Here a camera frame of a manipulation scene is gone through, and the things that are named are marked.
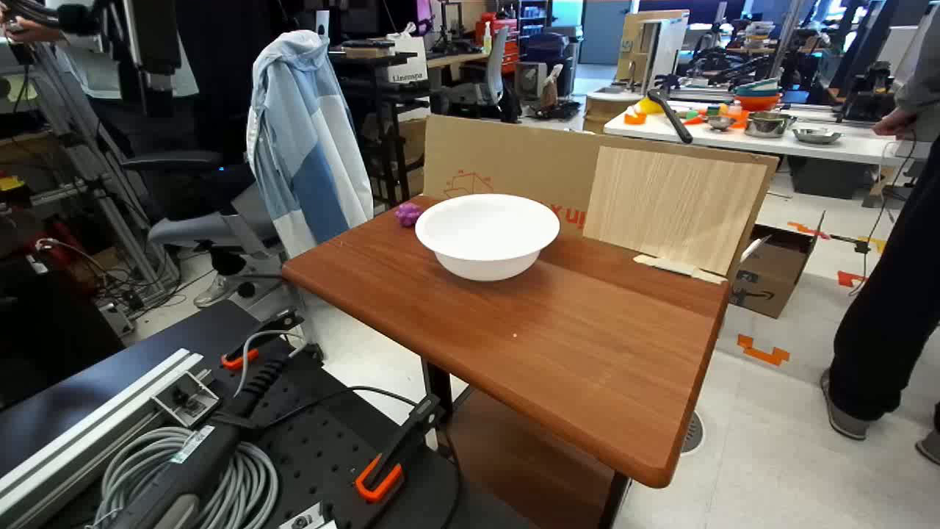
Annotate aluminium rail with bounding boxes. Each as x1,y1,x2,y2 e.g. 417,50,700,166
0,350,220,529

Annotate light wooden board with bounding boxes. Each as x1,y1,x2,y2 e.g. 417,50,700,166
583,143,777,284

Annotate white bowl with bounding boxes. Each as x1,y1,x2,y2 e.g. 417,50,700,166
415,194,561,282

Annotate coiled grey cable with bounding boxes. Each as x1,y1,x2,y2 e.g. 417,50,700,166
91,423,282,529

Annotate white background table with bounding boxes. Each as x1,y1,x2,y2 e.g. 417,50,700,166
602,93,904,166

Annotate wooden table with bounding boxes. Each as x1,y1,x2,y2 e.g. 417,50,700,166
286,215,728,488

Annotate blue white cloth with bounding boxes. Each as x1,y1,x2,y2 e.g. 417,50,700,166
243,30,373,256

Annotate black office chair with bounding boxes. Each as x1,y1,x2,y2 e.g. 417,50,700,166
95,97,280,276

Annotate person in black trousers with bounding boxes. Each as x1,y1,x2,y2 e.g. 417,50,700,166
819,9,940,467

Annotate purple toy grapes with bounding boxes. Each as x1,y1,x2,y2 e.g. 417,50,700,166
398,203,424,228

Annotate large cardboard sheet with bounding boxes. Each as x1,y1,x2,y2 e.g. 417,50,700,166
424,115,600,232

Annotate orange black clamp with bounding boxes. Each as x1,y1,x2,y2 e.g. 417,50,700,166
354,397,442,504

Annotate open cardboard box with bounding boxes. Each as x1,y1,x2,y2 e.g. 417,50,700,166
733,223,818,318

